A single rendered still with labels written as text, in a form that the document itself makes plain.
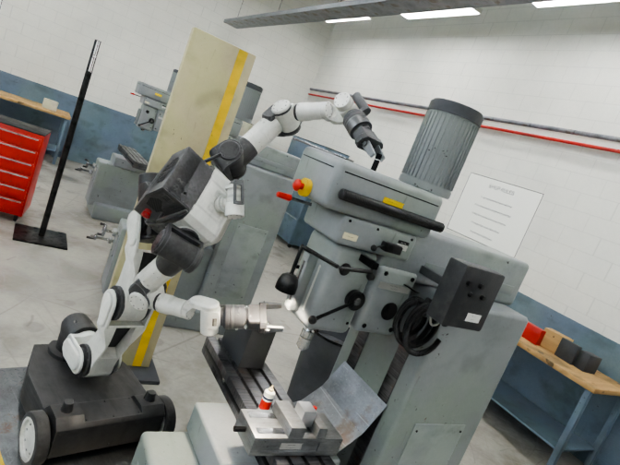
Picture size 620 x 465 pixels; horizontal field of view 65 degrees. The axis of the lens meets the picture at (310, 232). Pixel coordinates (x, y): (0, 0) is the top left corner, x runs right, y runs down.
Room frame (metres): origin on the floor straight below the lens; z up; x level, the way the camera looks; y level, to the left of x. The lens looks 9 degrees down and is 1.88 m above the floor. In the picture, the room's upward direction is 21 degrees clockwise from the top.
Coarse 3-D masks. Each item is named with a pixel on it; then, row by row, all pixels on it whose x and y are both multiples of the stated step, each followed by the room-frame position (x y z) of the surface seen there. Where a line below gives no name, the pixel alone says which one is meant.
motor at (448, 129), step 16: (432, 112) 1.79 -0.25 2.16; (448, 112) 1.74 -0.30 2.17; (464, 112) 1.73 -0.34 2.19; (432, 128) 1.76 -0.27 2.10; (448, 128) 1.74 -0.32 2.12; (464, 128) 1.74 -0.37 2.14; (416, 144) 1.80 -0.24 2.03; (432, 144) 1.75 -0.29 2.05; (448, 144) 1.73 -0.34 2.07; (464, 144) 1.75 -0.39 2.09; (416, 160) 1.77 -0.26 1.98; (432, 160) 1.73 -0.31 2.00; (448, 160) 1.74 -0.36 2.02; (464, 160) 1.78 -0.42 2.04; (400, 176) 1.81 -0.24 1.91; (416, 176) 1.75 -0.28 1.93; (432, 176) 1.74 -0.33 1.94; (448, 176) 1.75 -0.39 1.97; (432, 192) 1.74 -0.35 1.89; (448, 192) 1.77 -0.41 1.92
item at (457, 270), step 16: (448, 272) 1.54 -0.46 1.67; (464, 272) 1.49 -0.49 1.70; (480, 272) 1.53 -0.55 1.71; (496, 272) 1.60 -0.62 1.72; (448, 288) 1.52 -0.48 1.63; (464, 288) 1.51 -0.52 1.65; (480, 288) 1.53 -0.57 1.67; (496, 288) 1.59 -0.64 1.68; (432, 304) 1.55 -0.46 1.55; (448, 304) 1.50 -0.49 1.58; (464, 304) 1.52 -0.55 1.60; (480, 304) 1.56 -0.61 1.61; (448, 320) 1.50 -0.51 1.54; (464, 320) 1.54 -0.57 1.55; (480, 320) 1.58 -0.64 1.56
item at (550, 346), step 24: (0, 96) 7.76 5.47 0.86; (48, 144) 8.69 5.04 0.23; (528, 336) 4.79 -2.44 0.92; (552, 336) 4.69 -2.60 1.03; (552, 360) 4.35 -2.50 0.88; (576, 360) 4.45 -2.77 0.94; (600, 360) 4.41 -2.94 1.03; (504, 384) 5.20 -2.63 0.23; (600, 384) 4.15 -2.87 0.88; (504, 408) 4.51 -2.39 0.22; (528, 408) 4.74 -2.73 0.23; (576, 408) 4.01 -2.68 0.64; (552, 432) 4.35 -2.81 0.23; (552, 456) 4.01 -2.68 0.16
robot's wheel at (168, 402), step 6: (162, 396) 2.04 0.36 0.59; (168, 402) 2.00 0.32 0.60; (168, 408) 1.98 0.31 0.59; (174, 408) 2.00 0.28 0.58; (168, 414) 1.96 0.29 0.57; (174, 414) 1.98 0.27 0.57; (168, 420) 1.95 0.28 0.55; (174, 420) 1.97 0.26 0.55; (162, 426) 1.95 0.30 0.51; (168, 426) 1.94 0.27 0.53; (174, 426) 1.97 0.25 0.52
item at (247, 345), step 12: (228, 336) 2.06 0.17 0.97; (240, 336) 1.98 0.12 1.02; (252, 336) 1.93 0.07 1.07; (264, 336) 1.96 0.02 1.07; (228, 348) 2.03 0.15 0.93; (240, 348) 1.95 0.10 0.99; (252, 348) 1.94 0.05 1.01; (264, 348) 1.97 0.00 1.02; (240, 360) 1.93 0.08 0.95; (252, 360) 1.95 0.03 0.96; (264, 360) 1.99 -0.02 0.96
